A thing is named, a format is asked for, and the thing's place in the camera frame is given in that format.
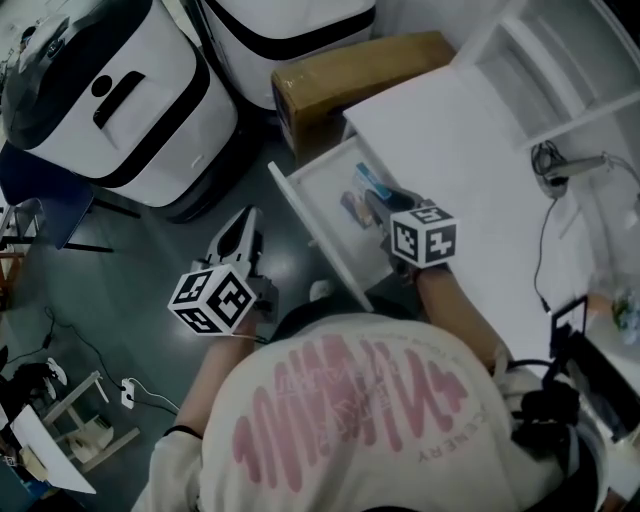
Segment white floor cable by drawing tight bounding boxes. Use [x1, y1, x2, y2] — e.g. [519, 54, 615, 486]
[131, 383, 180, 417]

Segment white shelf unit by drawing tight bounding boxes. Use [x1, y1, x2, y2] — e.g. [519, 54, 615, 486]
[457, 0, 640, 151]

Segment dark blue chair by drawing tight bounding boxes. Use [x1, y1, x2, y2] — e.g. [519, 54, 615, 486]
[0, 143, 142, 254]

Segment large white wheeled robot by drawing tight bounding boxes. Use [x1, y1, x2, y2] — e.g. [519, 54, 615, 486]
[0, 0, 240, 210]

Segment colourful packet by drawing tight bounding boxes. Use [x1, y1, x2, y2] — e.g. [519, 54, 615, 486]
[340, 162, 396, 229]

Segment silver desk lamp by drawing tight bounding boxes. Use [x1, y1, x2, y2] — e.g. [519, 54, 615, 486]
[531, 141, 640, 200]

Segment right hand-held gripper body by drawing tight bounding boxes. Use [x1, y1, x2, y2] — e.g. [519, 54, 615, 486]
[379, 199, 459, 274]

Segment brown cardboard box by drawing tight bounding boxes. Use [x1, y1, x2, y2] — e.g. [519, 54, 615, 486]
[271, 30, 457, 169]

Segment white table top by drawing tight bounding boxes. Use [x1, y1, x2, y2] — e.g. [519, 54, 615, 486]
[9, 403, 97, 496]

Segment person's black trouser leg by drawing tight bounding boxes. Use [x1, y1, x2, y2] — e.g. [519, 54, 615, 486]
[273, 293, 426, 332]

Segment blue flowers in pot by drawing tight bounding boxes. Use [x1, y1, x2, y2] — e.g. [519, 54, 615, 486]
[587, 278, 640, 347]

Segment person's left forearm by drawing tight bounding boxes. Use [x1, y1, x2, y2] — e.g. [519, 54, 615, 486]
[174, 332, 259, 439]

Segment white robot with black band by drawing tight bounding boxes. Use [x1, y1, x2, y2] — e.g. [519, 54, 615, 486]
[198, 0, 378, 112]

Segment black lamp cable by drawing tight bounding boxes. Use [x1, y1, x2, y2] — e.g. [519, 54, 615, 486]
[532, 197, 560, 314]

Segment white metal table frame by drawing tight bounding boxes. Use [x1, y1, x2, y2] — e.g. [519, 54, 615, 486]
[42, 369, 142, 474]

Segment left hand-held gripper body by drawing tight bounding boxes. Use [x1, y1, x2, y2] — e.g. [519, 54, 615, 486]
[167, 257, 280, 335]

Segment white shirt with pink print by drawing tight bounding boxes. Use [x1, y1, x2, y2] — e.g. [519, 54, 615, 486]
[132, 312, 566, 512]

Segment black floor cable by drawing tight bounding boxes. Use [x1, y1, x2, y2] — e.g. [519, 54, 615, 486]
[3, 306, 127, 392]

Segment white desk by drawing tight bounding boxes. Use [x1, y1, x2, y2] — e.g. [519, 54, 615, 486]
[342, 64, 640, 381]

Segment person's right forearm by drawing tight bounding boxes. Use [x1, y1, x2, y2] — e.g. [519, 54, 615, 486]
[414, 264, 516, 374]

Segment white desk drawer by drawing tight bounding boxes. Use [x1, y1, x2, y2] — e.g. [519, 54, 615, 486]
[268, 134, 402, 312]

